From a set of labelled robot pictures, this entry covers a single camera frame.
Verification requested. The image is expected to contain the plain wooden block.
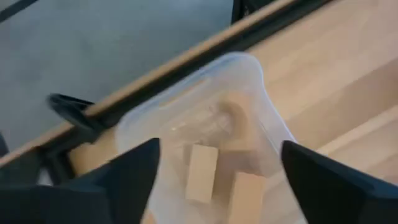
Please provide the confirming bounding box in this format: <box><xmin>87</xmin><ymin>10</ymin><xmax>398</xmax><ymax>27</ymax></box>
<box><xmin>228</xmin><ymin>172</ymin><xmax>269</xmax><ymax>224</ymax></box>
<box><xmin>185</xmin><ymin>143</ymin><xmax>219</xmax><ymax>205</ymax></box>

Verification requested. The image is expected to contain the black frame bracket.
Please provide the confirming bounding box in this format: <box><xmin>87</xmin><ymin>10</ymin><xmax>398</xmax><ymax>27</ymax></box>
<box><xmin>46</xmin><ymin>92</ymin><xmax>105</xmax><ymax>142</ymax></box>

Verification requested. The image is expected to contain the clear plastic bin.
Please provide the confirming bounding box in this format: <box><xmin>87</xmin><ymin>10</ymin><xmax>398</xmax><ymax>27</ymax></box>
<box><xmin>114</xmin><ymin>51</ymin><xmax>301</xmax><ymax>224</ymax></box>

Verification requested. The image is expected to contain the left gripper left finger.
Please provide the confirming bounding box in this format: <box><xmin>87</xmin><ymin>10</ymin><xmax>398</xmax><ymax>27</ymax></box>
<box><xmin>0</xmin><ymin>138</ymin><xmax>161</xmax><ymax>224</ymax></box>

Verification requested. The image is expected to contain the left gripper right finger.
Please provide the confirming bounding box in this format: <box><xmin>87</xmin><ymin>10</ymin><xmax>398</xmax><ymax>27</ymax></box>
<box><xmin>281</xmin><ymin>139</ymin><xmax>398</xmax><ymax>224</ymax></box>

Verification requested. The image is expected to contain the black aluminium table frame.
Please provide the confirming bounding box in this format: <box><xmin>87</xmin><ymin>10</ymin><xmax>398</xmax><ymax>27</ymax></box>
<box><xmin>0</xmin><ymin>0</ymin><xmax>335</xmax><ymax>187</ymax></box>

